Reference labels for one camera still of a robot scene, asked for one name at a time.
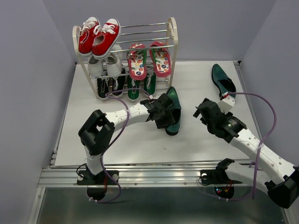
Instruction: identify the dark green loafer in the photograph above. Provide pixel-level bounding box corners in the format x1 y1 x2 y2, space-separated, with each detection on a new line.
211 64 236 99
165 86 181 136

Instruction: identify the green canvas sneaker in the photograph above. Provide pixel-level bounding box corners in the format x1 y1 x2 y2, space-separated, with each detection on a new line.
143 72 156 95
127 76 140 102

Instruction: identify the pink slide sandal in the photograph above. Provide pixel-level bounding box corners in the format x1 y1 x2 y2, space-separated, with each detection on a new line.
149 41 172 77
127 43 147 81

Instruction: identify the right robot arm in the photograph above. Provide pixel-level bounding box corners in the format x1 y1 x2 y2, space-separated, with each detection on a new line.
193 98 299 209

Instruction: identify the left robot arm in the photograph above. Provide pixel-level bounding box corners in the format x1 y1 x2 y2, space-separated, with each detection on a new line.
77 91 181 185

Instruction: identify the cream shoe rack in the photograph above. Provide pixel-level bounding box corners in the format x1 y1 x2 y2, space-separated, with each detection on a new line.
72 17 178 101

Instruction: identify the black sneaker right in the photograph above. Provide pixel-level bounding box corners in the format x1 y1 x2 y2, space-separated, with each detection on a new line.
112 76 126 98

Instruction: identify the black sneaker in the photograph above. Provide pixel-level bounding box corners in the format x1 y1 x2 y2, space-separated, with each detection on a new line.
112 76 126 98
97 77 109 100

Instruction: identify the black sneaker left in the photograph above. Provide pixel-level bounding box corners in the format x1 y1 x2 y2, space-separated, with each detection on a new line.
97 77 109 100

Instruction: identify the white sneaker right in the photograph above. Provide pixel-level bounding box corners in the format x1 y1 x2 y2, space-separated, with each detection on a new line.
106 51 123 78

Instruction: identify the white sneaker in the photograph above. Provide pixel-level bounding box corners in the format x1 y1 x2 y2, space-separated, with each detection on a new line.
106 51 123 78
87 56 104 78

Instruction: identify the white sneaker left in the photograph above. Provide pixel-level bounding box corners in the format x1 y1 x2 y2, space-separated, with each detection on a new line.
87 56 104 78

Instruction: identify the red sneaker right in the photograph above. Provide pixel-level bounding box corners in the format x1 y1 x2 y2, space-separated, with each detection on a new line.
92 18 121 60

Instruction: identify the red sneaker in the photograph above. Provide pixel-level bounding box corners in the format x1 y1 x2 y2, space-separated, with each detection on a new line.
78 16 100 56
92 18 121 60

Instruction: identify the red sneaker left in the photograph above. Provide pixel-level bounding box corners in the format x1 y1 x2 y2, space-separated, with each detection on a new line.
78 16 100 56

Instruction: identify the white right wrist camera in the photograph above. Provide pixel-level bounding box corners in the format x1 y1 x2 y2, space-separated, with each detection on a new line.
217 92 235 114

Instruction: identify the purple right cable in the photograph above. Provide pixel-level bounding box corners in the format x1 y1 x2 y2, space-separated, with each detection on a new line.
200 91 278 203

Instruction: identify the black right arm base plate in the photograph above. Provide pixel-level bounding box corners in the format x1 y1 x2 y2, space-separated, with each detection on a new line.
198 169 231 186

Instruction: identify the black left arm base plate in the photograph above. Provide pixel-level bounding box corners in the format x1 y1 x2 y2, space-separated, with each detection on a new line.
77 170 116 186

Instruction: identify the aluminium table edge rail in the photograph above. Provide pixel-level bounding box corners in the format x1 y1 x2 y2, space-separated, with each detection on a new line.
37 161 257 189

